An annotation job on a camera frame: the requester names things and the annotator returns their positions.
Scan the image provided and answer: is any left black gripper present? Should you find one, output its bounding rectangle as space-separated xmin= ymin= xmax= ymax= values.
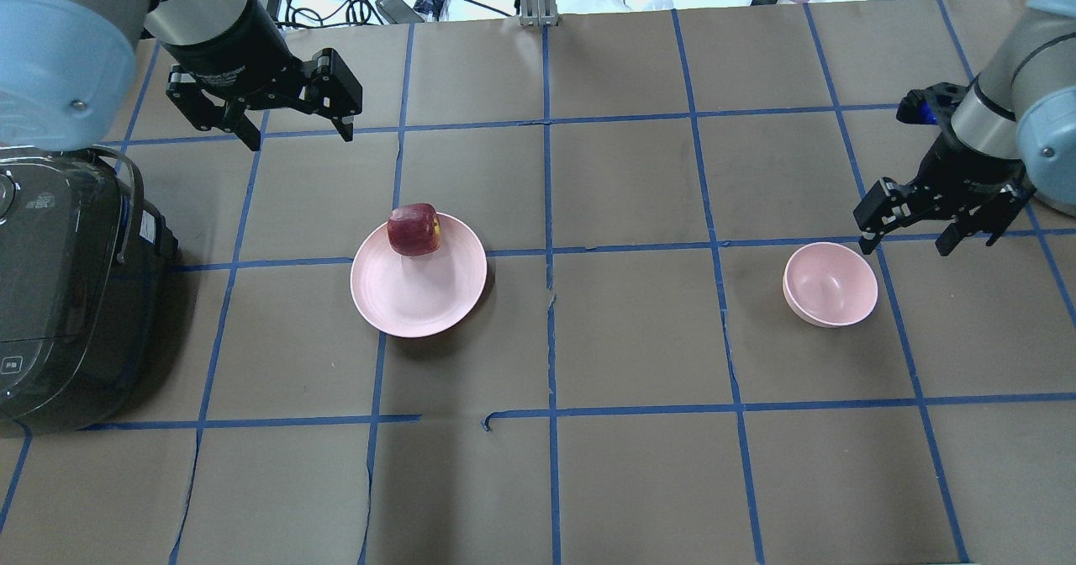
xmin=159 ymin=6 xmax=364 ymax=152

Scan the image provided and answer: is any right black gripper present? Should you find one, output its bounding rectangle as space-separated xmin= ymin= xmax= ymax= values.
xmin=853 ymin=132 xmax=1036 ymax=257

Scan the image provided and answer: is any red apple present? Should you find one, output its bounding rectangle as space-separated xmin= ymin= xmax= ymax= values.
xmin=387 ymin=203 xmax=442 ymax=257

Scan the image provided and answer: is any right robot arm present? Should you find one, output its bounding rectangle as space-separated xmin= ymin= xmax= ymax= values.
xmin=237 ymin=0 xmax=1073 ymax=262

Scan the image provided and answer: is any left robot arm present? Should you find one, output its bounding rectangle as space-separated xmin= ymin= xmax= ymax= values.
xmin=1 ymin=0 xmax=362 ymax=151

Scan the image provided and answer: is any pink bowl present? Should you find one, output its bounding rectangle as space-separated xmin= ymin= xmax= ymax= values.
xmin=781 ymin=242 xmax=879 ymax=328

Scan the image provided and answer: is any pink plate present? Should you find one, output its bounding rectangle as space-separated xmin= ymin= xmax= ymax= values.
xmin=349 ymin=214 xmax=489 ymax=338

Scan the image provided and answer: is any dark grey rice cooker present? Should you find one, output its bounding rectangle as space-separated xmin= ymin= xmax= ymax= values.
xmin=1 ymin=146 xmax=178 ymax=438

